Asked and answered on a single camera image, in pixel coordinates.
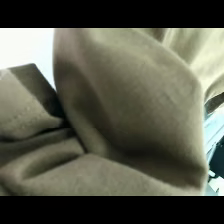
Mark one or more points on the brown T-shirt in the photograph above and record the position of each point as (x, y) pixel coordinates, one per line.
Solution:
(126, 110)

